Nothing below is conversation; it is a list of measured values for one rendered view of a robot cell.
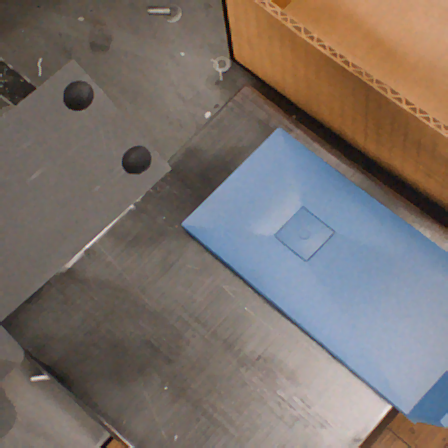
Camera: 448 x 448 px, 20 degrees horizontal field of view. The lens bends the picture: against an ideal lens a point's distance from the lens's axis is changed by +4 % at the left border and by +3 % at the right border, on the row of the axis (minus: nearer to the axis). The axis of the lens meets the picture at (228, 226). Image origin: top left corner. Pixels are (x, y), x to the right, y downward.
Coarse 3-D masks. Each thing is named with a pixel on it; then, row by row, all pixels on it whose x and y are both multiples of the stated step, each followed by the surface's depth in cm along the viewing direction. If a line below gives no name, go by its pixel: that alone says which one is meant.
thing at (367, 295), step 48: (288, 144) 60; (240, 192) 59; (288, 192) 59; (336, 192) 58; (240, 240) 58; (336, 240) 57; (384, 240) 57; (288, 288) 56; (336, 288) 56; (384, 288) 56; (432, 288) 56; (336, 336) 55; (384, 336) 55; (432, 336) 55; (384, 384) 54; (432, 384) 54
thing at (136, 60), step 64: (0, 0) 67; (64, 0) 67; (128, 0) 67; (192, 0) 67; (0, 64) 66; (64, 64) 66; (128, 64) 65; (192, 64) 65; (192, 128) 63; (320, 128) 63; (0, 384) 58
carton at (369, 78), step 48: (240, 0) 59; (288, 0) 65; (336, 0) 65; (384, 0) 65; (432, 0) 64; (240, 48) 63; (288, 48) 59; (336, 48) 56; (384, 48) 64; (432, 48) 63; (288, 96) 63; (336, 96) 59; (384, 96) 55; (432, 96) 62; (384, 144) 59; (432, 144) 55; (432, 192) 59
